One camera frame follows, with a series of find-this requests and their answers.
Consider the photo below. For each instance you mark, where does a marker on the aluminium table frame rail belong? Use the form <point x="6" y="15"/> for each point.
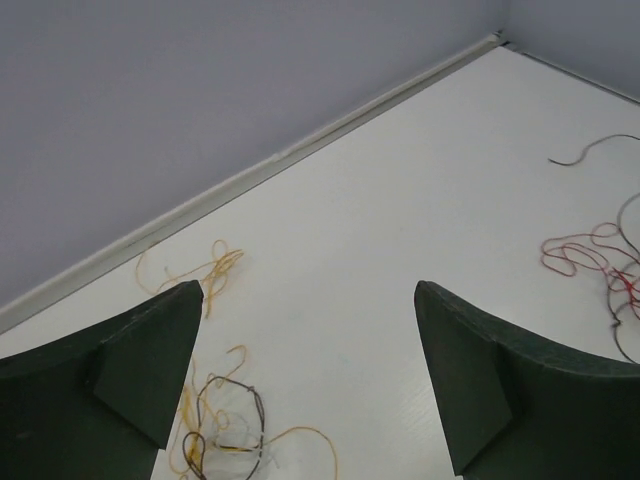
<point x="122" y="250"/>

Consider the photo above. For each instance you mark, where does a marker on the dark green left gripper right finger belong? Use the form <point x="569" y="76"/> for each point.
<point x="516" y="405"/>

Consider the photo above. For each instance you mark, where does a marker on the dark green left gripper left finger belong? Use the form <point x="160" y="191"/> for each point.
<point x="100" y="403"/>

